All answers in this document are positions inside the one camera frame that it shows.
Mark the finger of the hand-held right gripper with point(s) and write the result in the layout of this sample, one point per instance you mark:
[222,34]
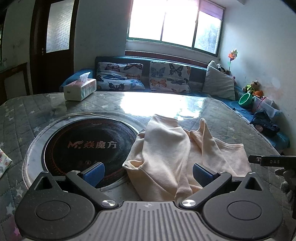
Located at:
[254,159]

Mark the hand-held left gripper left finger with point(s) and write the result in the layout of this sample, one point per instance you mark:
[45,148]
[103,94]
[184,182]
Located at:
[93,174]

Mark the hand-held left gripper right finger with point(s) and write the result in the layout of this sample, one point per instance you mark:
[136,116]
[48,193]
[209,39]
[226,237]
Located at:
[202,175]

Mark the cream long-sleeved garment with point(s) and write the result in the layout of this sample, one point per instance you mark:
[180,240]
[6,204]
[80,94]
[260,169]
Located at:
[161,150]

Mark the dark blue crumpled clothes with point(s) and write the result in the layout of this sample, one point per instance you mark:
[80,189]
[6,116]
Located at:
[266,122]

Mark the person's right hand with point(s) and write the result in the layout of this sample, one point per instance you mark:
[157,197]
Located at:
[286,183]

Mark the round black induction cooktop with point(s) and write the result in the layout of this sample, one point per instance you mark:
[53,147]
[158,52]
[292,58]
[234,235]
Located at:
[76,139]

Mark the clear plastic bag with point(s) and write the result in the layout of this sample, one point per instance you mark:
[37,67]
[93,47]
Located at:
[266,106]

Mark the green plastic bowl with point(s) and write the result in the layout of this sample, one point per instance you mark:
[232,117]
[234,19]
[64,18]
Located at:
[245,100]

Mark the orange plush toy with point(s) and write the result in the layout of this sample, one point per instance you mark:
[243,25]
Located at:
[258,93]

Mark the brown plush toy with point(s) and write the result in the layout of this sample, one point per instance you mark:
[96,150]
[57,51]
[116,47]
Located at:
[251,87]

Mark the plain grey pillow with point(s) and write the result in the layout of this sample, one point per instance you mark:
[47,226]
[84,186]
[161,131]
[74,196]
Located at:
[218,83]

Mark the white tissue box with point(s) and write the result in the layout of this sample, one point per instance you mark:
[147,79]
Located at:
[78,91]

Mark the floral patterned cloth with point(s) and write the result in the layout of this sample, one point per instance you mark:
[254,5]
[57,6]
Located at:
[4,163]

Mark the grey quilted star table cover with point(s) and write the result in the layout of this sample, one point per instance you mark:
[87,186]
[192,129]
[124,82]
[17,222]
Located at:
[23,115]

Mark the black and white plush toy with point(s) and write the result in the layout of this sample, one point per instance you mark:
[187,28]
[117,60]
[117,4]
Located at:
[223,69]

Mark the blue sofa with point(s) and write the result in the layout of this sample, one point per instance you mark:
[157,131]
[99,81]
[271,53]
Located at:
[196,76]

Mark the butterfly print pillow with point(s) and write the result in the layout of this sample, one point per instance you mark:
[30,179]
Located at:
[168,76]
[118,76]

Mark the colourful toy pinwheel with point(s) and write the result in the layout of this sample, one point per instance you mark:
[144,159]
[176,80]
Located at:
[232,55]

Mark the dark wooden glazed door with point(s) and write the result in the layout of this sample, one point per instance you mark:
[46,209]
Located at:
[57,69]

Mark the green framed window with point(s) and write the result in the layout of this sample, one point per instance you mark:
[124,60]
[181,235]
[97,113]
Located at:
[175,20]

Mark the purple roller blind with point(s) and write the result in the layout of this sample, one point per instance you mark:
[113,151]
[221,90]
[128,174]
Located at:
[211,8]

